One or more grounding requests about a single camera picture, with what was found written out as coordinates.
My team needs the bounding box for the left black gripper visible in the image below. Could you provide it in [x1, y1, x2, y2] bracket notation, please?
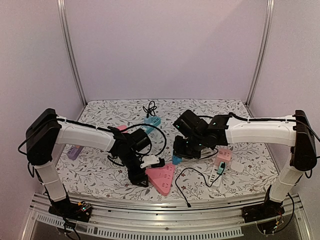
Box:
[118, 149, 149, 189]

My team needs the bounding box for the blue plug adapter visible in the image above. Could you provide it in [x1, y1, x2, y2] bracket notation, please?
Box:
[172, 155, 182, 165]

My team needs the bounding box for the pink power strip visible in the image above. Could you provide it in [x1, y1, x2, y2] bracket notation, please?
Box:
[145, 163, 175, 196]

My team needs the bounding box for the pink cube socket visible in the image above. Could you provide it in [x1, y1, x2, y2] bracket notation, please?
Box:
[214, 148, 232, 166]

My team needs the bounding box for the white power strip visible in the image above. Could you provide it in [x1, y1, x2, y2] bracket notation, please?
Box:
[208, 166, 222, 189]

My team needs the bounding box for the teal small adapter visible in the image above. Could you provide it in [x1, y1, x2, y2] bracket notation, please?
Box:
[217, 161, 226, 175]

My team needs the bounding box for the teal power strip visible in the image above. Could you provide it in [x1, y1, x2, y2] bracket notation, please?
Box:
[142, 116, 161, 135]

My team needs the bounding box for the light blue charger plug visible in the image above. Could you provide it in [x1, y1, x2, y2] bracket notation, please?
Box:
[143, 116, 153, 125]

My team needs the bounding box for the purple power strip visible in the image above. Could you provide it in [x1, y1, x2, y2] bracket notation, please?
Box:
[66, 145, 84, 161]

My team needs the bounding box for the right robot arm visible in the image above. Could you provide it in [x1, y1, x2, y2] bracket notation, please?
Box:
[173, 110, 319, 223]

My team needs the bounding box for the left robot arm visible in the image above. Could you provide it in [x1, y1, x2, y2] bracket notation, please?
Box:
[18, 108, 165, 223]

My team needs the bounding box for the pink flat plug adapter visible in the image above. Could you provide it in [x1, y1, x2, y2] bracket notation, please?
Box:
[117, 125, 127, 130]

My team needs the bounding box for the floral table mat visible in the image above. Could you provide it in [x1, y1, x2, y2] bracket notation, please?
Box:
[56, 99, 278, 202]

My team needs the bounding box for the white square adapter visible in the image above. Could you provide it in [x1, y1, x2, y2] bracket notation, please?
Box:
[230, 162, 245, 173]

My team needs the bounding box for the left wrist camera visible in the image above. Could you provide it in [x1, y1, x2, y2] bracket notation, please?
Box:
[140, 155, 165, 169]

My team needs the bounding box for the black thin adapter cable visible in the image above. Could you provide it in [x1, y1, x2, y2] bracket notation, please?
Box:
[174, 166, 221, 208]

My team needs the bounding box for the aluminium front rail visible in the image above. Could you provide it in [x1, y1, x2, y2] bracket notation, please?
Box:
[21, 193, 313, 240]

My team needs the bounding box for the right aluminium frame post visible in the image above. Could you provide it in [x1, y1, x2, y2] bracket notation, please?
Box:
[245, 0, 275, 108]

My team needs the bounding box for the aluminium frame post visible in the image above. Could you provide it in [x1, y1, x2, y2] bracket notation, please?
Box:
[245, 0, 275, 108]
[56, 0, 88, 107]

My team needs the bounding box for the left aluminium frame post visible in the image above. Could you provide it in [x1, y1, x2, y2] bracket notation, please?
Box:
[56, 0, 88, 107]

